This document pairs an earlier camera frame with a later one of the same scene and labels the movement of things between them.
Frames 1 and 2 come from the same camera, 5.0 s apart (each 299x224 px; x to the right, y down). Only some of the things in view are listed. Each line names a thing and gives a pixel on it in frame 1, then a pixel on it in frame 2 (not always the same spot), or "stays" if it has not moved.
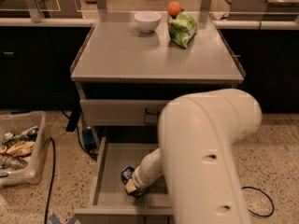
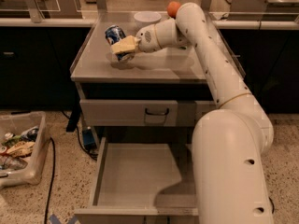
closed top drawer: (122, 112) stays
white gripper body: (142, 176) -> (146, 38)
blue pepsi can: (127, 174) -> (114, 34)
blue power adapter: (88, 136) stays
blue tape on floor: (52, 219) stays
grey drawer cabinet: (129, 68) stays
